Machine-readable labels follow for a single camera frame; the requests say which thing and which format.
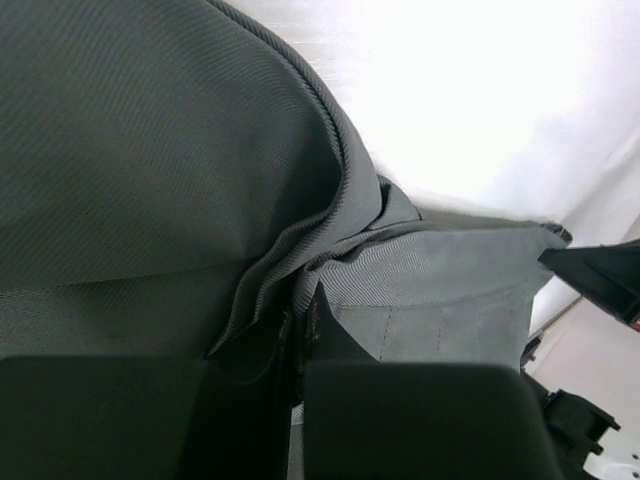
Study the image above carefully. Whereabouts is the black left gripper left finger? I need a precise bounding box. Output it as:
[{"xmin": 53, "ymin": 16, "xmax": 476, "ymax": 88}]
[{"xmin": 1, "ymin": 302, "xmax": 295, "ymax": 479}]

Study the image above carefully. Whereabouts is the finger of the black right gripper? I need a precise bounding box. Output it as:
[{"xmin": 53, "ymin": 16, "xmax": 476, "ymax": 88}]
[{"xmin": 538, "ymin": 239, "xmax": 640, "ymax": 332}]

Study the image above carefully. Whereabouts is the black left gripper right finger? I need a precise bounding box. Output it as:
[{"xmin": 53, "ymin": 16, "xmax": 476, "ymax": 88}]
[{"xmin": 303, "ymin": 287, "xmax": 558, "ymax": 479}]

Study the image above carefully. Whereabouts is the grey pleated skirt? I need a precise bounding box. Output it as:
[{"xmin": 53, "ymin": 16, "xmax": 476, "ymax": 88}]
[{"xmin": 1, "ymin": 1, "xmax": 571, "ymax": 368}]

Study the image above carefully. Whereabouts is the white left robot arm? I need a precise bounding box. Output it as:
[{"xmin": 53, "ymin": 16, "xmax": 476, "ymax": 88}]
[{"xmin": 1, "ymin": 290, "xmax": 616, "ymax": 479}]

